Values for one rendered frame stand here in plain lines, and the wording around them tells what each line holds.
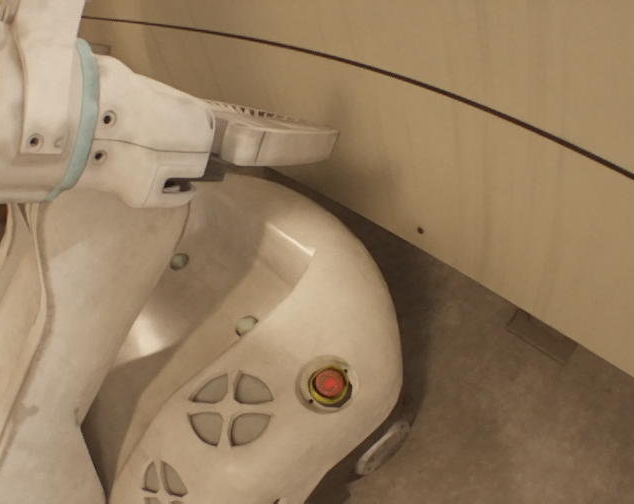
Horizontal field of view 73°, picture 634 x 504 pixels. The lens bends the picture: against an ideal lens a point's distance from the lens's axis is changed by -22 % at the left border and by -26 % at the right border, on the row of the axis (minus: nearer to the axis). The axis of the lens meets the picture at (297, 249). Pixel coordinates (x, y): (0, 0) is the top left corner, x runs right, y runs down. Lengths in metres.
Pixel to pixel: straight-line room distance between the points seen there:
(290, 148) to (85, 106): 0.13
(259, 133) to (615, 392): 0.80
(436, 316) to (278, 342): 0.48
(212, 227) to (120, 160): 0.55
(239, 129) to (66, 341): 0.29
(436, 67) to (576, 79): 0.16
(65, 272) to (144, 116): 0.24
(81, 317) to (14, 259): 0.19
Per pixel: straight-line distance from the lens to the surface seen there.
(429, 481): 0.84
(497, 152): 0.52
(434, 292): 1.01
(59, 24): 0.23
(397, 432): 0.74
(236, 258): 0.73
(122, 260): 0.46
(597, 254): 0.54
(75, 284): 0.46
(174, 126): 0.24
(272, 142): 0.29
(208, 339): 0.66
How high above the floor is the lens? 0.81
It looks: 46 degrees down
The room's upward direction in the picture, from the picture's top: 19 degrees counter-clockwise
